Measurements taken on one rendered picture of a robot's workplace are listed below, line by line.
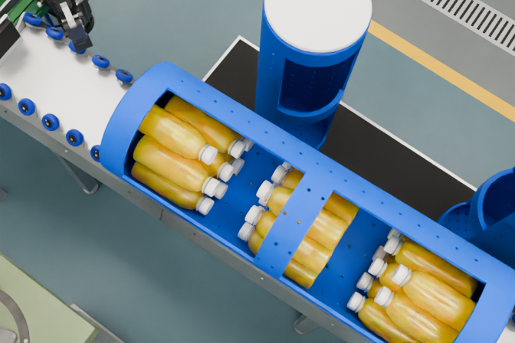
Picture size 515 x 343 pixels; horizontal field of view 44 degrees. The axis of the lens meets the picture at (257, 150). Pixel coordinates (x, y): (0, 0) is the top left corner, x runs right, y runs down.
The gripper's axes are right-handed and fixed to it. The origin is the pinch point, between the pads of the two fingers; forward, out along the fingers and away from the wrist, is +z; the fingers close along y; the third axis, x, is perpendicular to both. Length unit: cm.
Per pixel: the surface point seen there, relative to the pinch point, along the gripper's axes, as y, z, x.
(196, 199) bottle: -22.8, 43.3, -9.0
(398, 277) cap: -57, 32, -39
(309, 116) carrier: -1, 88, -54
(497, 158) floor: -31, 150, -134
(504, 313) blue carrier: -71, 26, -52
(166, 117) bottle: -6.6, 31.6, -9.7
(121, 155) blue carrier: -10.6, 32.0, 2.2
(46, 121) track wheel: 13, 53, 16
